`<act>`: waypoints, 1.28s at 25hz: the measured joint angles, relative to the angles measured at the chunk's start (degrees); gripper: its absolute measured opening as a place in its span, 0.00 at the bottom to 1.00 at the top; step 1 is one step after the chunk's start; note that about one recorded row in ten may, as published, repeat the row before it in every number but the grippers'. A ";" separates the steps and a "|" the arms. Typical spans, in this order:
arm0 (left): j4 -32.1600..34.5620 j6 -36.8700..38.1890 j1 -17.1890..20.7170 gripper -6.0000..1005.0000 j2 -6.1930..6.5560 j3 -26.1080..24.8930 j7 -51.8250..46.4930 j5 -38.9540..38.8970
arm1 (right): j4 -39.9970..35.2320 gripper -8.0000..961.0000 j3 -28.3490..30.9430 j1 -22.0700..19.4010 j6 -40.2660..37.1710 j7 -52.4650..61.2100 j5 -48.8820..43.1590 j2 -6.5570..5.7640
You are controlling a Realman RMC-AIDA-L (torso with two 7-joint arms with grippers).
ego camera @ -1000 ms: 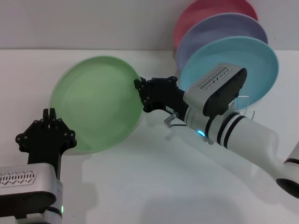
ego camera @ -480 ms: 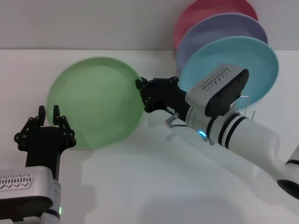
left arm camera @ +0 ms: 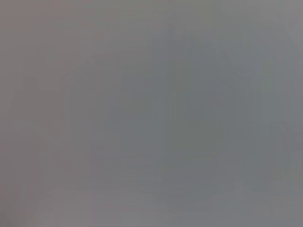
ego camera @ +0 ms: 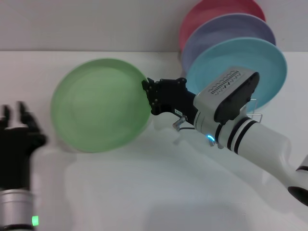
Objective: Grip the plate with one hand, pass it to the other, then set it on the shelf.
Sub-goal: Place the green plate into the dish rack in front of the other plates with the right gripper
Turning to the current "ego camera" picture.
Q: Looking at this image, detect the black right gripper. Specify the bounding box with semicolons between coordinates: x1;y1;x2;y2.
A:
141;77;200;126

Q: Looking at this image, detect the purple plate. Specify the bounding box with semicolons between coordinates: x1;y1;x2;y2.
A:
180;13;277;73

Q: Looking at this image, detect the red plate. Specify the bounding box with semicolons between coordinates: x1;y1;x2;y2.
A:
179;0;266;52

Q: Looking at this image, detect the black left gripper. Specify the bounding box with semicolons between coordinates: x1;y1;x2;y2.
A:
0;101;48;191

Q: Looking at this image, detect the green plate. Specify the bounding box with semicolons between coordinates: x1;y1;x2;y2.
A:
50;58;152;154

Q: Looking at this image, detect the right gripper cable with plug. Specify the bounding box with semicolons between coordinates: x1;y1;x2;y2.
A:
172;115;197;131

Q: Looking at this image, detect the light blue plate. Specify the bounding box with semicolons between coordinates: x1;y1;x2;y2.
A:
184;37;288;114

